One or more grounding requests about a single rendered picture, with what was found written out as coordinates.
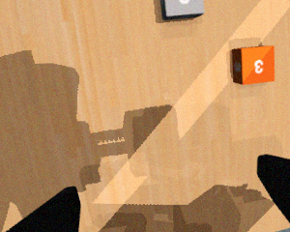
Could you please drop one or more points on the grey block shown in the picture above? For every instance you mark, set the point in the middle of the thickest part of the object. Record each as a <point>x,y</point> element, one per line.
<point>181,9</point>

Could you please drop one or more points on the orange block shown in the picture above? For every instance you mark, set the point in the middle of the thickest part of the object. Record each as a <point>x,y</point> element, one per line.
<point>253,64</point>

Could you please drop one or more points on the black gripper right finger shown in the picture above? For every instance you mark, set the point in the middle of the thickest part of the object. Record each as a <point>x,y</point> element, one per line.
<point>274,174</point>

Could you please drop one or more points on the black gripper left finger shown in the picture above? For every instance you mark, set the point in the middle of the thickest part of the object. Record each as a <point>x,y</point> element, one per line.
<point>59,214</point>

